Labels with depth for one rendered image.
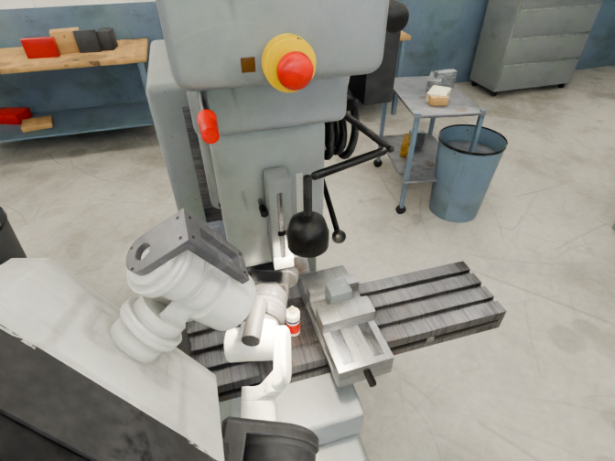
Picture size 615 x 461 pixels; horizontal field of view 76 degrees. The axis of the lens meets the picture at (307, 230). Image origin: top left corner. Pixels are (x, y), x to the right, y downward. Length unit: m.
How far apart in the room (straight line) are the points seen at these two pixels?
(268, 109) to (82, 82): 4.66
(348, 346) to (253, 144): 0.60
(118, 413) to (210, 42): 0.36
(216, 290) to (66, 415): 0.15
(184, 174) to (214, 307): 0.86
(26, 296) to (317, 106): 0.45
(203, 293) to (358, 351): 0.72
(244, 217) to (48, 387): 0.50
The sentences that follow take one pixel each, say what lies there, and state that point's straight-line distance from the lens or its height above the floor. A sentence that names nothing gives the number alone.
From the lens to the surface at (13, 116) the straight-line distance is 5.07.
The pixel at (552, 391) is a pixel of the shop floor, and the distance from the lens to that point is 2.48.
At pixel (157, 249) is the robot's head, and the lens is 0.34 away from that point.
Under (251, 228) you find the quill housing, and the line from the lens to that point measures 0.76.
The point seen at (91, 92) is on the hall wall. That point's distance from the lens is 5.23.
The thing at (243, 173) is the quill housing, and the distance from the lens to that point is 0.69.
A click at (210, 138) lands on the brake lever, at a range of 0.46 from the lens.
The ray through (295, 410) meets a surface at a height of 0.88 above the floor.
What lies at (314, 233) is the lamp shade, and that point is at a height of 1.49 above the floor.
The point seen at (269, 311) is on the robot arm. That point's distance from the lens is 0.80.
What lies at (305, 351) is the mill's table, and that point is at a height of 0.96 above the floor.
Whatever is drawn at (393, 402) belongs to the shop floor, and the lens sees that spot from 2.17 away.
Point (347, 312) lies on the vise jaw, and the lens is 1.06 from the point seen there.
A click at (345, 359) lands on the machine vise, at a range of 1.03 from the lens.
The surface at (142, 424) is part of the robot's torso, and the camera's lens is 0.34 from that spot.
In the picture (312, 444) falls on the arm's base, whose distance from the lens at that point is 0.49.
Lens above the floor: 1.89
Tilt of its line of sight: 39 degrees down
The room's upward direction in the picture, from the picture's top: straight up
